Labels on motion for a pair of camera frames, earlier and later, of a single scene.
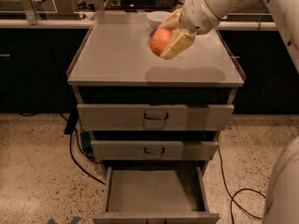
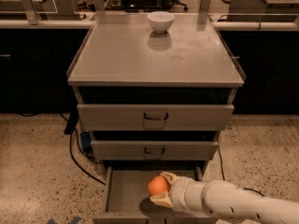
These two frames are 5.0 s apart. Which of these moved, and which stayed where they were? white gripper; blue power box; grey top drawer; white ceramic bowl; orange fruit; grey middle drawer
Moved: orange fruit; white gripper
Stayed: blue power box; grey top drawer; white ceramic bowl; grey middle drawer
